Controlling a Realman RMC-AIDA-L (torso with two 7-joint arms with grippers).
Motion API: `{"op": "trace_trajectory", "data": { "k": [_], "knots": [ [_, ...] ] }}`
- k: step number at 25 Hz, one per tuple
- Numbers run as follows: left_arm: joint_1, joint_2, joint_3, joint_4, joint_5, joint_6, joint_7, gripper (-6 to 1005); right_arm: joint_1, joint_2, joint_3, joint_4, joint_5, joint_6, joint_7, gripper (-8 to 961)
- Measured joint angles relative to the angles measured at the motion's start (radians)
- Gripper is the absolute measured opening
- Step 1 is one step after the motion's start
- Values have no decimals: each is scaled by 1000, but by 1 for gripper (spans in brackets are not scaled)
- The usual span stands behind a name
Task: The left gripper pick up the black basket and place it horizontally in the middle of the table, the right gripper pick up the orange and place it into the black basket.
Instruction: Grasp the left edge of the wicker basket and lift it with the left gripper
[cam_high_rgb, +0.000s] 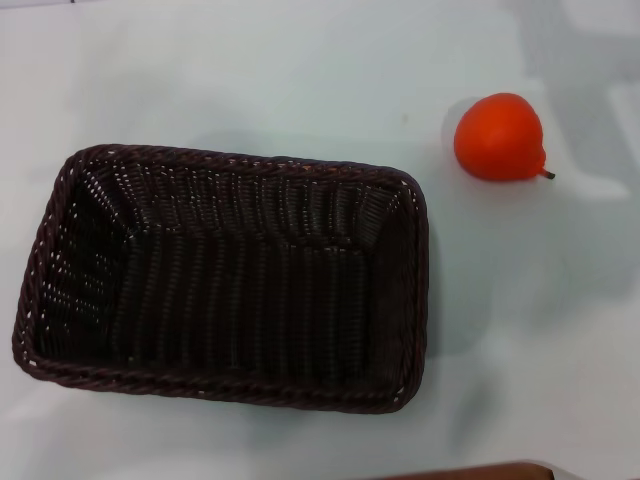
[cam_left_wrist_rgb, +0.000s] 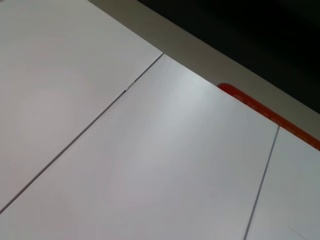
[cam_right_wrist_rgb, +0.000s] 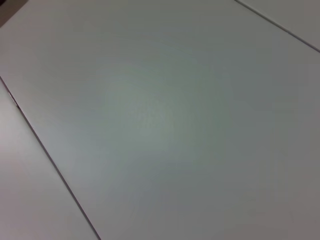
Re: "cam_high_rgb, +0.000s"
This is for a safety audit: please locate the orange plastic fruit with stem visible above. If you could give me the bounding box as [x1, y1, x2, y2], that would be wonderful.
[452, 92, 557, 181]

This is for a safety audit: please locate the dark brown woven basket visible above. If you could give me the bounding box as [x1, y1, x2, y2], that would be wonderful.
[10, 143, 431, 414]

